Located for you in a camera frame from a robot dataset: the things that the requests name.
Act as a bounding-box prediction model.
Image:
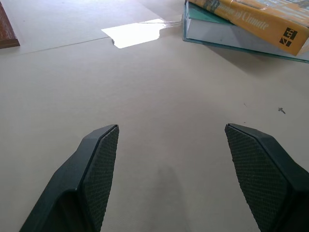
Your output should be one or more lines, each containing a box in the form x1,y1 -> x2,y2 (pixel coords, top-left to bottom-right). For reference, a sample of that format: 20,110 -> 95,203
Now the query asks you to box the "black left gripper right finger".
225,123 -> 309,232

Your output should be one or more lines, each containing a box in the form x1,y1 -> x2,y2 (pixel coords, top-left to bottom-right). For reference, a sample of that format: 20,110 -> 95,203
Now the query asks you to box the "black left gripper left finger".
19,124 -> 120,232

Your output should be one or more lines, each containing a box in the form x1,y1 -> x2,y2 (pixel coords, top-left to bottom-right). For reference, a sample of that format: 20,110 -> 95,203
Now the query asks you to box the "teal hardcover book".
183,0 -> 309,64

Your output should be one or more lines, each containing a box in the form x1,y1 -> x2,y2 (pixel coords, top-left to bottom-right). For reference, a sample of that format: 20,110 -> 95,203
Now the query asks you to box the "yellow climate book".
188,0 -> 309,57

